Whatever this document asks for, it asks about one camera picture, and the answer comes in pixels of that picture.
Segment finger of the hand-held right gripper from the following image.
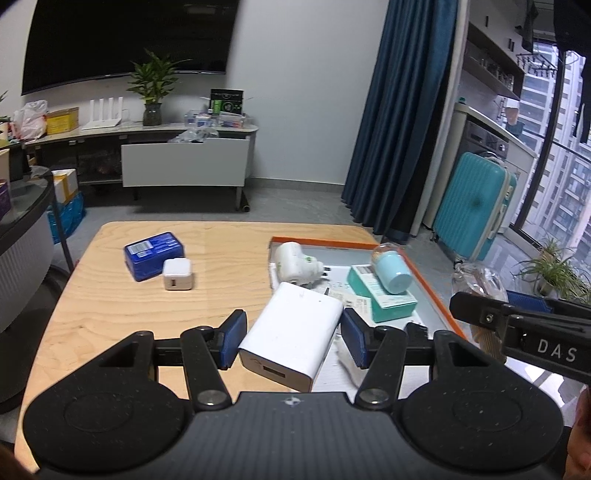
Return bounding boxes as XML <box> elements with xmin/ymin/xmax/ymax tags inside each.
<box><xmin>505</xmin><ymin>290</ymin><xmax>591</xmax><ymax>324</ymax></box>
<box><xmin>449</xmin><ymin>291</ymin><xmax>514</xmax><ymax>342</ymax></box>

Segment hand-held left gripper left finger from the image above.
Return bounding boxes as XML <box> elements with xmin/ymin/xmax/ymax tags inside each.
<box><xmin>98</xmin><ymin>308</ymin><xmax>249</xmax><ymax>413</ymax></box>

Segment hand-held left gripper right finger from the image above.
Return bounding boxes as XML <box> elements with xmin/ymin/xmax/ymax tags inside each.
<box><xmin>340</xmin><ymin>308</ymin><xmax>491</xmax><ymax>413</ymax></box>

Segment clear plastic package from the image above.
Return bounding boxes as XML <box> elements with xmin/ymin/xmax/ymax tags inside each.
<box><xmin>451</xmin><ymin>262</ymin><xmax>509</xmax><ymax>366</ymax></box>

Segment orange rimmed tray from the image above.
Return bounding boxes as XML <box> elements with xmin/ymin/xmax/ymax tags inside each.
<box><xmin>267</xmin><ymin>236</ymin><xmax>470</xmax><ymax>344</ymax></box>

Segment white power bank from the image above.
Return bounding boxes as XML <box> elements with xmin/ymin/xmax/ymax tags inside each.
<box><xmin>237</xmin><ymin>281</ymin><xmax>344</xmax><ymax>394</ymax></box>

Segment blue toothpick jar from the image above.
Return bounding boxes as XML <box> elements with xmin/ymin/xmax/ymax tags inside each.
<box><xmin>370</xmin><ymin>243</ymin><xmax>414</xmax><ymax>296</ymax></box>

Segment person's right hand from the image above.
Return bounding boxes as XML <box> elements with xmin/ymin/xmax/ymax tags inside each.
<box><xmin>564</xmin><ymin>387</ymin><xmax>591</xmax><ymax>480</ymax></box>

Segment spider plant pot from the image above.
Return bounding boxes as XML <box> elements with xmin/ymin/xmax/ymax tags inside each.
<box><xmin>512</xmin><ymin>237</ymin><xmax>591</xmax><ymax>304</ymax></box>

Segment paper receipt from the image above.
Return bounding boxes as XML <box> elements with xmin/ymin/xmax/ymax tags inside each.
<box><xmin>322</xmin><ymin>285</ymin><xmax>373</xmax><ymax>320</ymax></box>

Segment teal box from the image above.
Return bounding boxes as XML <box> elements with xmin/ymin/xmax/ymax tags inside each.
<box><xmin>346</xmin><ymin>264</ymin><xmax>419</xmax><ymax>324</ymax></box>

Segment small black item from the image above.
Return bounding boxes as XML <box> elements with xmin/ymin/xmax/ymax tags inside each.
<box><xmin>403</xmin><ymin>322</ymin><xmax>431</xmax><ymax>345</ymax></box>

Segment white cube charger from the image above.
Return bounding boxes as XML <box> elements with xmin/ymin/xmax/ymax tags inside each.
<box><xmin>162</xmin><ymin>258</ymin><xmax>195</xmax><ymax>292</ymax></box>

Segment white plug adapter green label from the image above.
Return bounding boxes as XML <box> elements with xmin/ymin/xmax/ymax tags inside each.
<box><xmin>274</xmin><ymin>241</ymin><xmax>332</xmax><ymax>290</ymax></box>

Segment teal suitcase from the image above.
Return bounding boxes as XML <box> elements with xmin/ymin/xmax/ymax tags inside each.
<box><xmin>431</xmin><ymin>151</ymin><xmax>519</xmax><ymax>262</ymax></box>

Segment blue box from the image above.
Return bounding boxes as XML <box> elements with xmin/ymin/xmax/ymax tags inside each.
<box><xmin>123</xmin><ymin>231</ymin><xmax>187</xmax><ymax>282</ymax></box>

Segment white counter cabinet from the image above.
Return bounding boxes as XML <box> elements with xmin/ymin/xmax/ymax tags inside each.
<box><xmin>421</xmin><ymin>100</ymin><xmax>539</xmax><ymax>232</ymax></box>

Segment washing machine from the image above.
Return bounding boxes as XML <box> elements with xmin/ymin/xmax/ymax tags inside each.
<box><xmin>461</xmin><ymin>119</ymin><xmax>512</xmax><ymax>161</ymax></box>

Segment white television cabinet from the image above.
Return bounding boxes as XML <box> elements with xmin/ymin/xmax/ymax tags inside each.
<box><xmin>24</xmin><ymin>121</ymin><xmax>260</xmax><ymax>214</ymax></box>

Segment blue bag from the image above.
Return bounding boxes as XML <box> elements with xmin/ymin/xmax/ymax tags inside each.
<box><xmin>45</xmin><ymin>191</ymin><xmax>88</xmax><ymax>244</ymax></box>

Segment clear plastic bag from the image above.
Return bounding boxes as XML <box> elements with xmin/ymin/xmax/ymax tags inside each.
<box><xmin>167</xmin><ymin>128</ymin><xmax>219</xmax><ymax>145</ymax></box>

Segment blue curtain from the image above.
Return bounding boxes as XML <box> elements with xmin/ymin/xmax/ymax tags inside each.
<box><xmin>341</xmin><ymin>0</ymin><xmax>470</xmax><ymax>241</ymax></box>

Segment white yellow carton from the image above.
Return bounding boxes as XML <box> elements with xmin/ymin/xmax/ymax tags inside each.
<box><xmin>51</xmin><ymin>167</ymin><xmax>80</xmax><ymax>205</ymax></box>

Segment black box green print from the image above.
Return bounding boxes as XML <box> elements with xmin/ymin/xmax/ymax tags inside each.
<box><xmin>209</xmin><ymin>88</ymin><xmax>245</xmax><ymax>117</ymax></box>

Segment white router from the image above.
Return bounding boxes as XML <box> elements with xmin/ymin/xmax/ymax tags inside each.
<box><xmin>81</xmin><ymin>95</ymin><xmax>125</xmax><ymax>131</ymax></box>

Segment potted bamboo plant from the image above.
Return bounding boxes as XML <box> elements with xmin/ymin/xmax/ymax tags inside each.
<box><xmin>126</xmin><ymin>50</ymin><xmax>191</xmax><ymax>128</ymax></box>

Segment hanging dark clothes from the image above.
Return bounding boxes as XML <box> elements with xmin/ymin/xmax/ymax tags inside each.
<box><xmin>553</xmin><ymin>0</ymin><xmax>591</xmax><ymax>145</ymax></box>

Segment yellow box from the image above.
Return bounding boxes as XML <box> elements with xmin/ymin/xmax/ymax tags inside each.
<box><xmin>45</xmin><ymin>107</ymin><xmax>81</xmax><ymax>136</ymax></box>

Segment white plastic bag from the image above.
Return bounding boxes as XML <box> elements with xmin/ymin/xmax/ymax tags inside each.
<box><xmin>12</xmin><ymin>99</ymin><xmax>50</xmax><ymax>140</ymax></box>

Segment black television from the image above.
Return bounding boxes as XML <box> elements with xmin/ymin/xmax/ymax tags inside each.
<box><xmin>20</xmin><ymin>0</ymin><xmax>237</xmax><ymax>96</ymax></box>

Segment wall shelf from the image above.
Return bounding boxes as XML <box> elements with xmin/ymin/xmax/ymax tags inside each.
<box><xmin>463</xmin><ymin>18</ymin><xmax>523</xmax><ymax>101</ymax></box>

